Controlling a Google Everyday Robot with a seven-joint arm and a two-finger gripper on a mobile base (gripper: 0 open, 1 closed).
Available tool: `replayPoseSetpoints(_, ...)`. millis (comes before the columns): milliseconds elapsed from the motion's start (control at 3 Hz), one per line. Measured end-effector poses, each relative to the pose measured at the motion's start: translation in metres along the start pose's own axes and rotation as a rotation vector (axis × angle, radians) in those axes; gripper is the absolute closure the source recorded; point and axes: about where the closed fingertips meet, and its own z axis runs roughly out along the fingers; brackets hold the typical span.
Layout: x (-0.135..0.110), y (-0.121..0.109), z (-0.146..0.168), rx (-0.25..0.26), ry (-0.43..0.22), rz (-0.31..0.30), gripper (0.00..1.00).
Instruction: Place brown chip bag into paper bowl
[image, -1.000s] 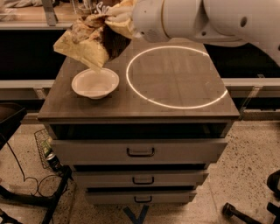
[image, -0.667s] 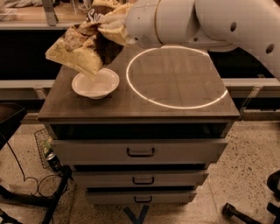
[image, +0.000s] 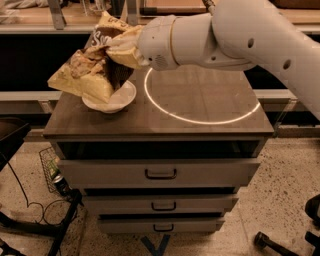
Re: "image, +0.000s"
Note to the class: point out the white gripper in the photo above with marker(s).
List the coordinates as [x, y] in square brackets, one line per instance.
[155, 41]

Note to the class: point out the brown salt chip bag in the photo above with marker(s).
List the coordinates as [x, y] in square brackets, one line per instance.
[90, 73]

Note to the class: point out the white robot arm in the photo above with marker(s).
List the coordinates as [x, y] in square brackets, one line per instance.
[233, 35]

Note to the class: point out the white paper bowl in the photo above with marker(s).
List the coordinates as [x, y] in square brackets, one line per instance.
[118, 101]

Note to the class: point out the grey drawer cabinet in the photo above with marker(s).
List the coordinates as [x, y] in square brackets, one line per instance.
[207, 124]

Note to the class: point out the dark can on floor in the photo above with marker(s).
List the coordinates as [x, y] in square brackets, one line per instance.
[61, 185]

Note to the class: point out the black stand leg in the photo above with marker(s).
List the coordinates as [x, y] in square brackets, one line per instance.
[57, 232]

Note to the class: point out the top drawer black handle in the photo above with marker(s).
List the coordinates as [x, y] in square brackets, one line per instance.
[161, 175]

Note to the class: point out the drawer black handle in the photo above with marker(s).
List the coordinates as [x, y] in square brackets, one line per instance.
[160, 207]
[163, 228]
[161, 175]

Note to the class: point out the wire mesh basket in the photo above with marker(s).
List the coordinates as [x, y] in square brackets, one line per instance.
[49, 161]

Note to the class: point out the middle drawer black handle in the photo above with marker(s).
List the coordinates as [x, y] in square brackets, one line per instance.
[160, 207]

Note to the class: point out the bottom drawer black handle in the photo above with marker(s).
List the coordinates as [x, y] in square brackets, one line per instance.
[163, 228]

